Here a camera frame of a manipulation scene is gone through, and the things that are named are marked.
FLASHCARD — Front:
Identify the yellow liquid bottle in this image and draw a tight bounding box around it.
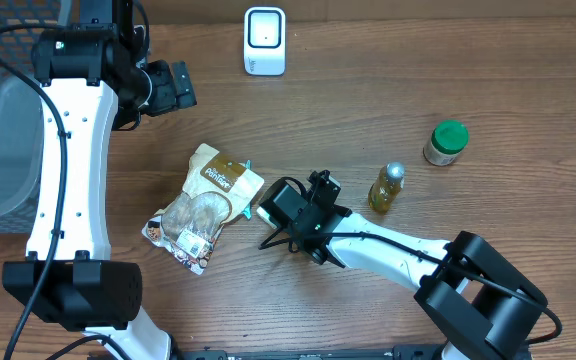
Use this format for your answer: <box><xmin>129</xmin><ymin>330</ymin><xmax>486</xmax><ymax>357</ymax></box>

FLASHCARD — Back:
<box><xmin>368</xmin><ymin>162</ymin><xmax>405</xmax><ymax>214</ymax></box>

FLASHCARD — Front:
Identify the teal white wipes packet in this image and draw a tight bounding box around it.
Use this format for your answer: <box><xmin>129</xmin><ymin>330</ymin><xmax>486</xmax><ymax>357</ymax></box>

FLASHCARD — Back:
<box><xmin>242</xmin><ymin>160</ymin><xmax>252</xmax><ymax>220</ymax></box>

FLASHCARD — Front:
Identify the brown snack pouch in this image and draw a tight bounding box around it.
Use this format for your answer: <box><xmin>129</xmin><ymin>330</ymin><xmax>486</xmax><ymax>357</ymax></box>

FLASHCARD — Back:
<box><xmin>142</xmin><ymin>143</ymin><xmax>264</xmax><ymax>275</ymax></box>

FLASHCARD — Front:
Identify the green lid jar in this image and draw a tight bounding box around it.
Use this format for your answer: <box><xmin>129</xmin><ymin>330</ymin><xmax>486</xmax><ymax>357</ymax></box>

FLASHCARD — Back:
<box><xmin>423</xmin><ymin>119</ymin><xmax>469</xmax><ymax>166</ymax></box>

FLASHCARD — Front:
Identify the teal tissue pack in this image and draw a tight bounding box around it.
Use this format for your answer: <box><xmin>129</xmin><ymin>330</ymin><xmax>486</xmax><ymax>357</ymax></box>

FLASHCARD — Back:
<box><xmin>256</xmin><ymin>206</ymin><xmax>277</xmax><ymax>229</ymax></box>

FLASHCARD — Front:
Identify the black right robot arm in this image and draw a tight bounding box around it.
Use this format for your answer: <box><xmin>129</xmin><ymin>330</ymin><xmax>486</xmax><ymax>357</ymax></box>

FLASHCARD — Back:
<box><xmin>257</xmin><ymin>171</ymin><xmax>549</xmax><ymax>359</ymax></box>

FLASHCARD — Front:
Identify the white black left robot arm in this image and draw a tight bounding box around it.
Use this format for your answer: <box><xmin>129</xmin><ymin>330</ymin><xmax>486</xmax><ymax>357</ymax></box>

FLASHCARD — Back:
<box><xmin>2</xmin><ymin>1</ymin><xmax>196</xmax><ymax>359</ymax></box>

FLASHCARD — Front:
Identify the white barcode scanner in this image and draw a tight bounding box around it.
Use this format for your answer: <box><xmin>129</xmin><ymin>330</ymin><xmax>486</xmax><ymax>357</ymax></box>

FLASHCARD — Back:
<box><xmin>243</xmin><ymin>6</ymin><xmax>286</xmax><ymax>76</ymax></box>

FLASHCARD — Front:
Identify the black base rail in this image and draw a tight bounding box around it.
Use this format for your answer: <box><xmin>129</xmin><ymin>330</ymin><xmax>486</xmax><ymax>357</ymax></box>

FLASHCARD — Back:
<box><xmin>173</xmin><ymin>344</ymin><xmax>443</xmax><ymax>360</ymax></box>

